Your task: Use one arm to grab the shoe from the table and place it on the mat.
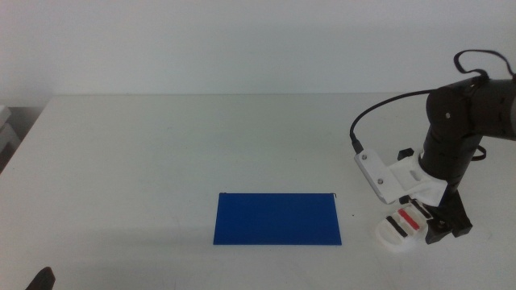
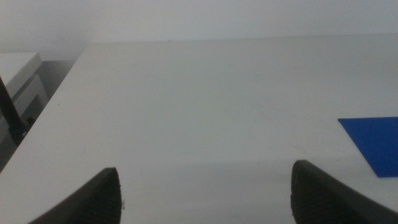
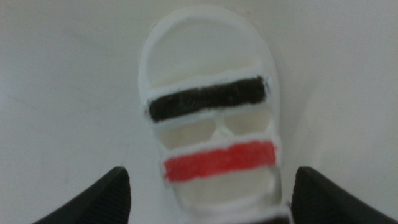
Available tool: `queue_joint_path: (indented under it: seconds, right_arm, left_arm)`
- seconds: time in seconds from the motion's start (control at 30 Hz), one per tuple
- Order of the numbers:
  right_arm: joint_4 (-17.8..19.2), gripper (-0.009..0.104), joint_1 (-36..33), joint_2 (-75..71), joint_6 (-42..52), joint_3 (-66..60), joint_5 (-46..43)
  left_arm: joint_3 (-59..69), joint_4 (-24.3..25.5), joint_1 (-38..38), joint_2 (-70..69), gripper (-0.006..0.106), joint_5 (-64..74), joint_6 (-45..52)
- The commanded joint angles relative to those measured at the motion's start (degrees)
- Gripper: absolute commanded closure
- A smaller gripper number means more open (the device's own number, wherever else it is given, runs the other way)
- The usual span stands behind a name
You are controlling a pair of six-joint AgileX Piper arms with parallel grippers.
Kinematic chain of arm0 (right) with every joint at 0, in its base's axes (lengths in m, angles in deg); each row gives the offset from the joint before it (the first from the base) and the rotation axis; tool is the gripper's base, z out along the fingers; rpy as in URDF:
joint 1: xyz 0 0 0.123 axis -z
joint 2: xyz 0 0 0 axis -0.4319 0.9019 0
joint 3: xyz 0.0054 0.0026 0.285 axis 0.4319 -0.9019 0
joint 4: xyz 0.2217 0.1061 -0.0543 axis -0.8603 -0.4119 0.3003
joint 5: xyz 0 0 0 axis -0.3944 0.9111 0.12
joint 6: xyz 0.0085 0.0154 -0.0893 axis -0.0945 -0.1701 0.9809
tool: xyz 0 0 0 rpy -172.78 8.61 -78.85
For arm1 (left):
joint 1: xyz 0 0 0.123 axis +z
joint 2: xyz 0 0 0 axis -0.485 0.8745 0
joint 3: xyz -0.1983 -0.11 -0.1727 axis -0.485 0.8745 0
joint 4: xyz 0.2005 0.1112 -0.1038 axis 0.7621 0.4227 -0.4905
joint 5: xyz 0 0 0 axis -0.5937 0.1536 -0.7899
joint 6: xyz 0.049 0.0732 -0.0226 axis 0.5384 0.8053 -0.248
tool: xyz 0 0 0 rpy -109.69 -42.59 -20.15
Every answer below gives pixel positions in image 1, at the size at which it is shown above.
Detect white shoe black red stripes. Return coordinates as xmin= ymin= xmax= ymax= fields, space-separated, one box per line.
xmin=374 ymin=198 xmax=435 ymax=254

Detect blue rectangular mat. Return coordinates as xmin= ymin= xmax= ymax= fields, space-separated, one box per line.
xmin=212 ymin=192 xmax=343 ymax=247

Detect white side shelf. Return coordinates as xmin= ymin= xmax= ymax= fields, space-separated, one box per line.
xmin=0 ymin=105 xmax=22 ymax=153

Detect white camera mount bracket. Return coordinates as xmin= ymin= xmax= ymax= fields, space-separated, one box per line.
xmin=387 ymin=152 xmax=449 ymax=205

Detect silver white wrist camera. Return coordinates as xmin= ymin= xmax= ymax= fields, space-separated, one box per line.
xmin=353 ymin=147 xmax=399 ymax=205

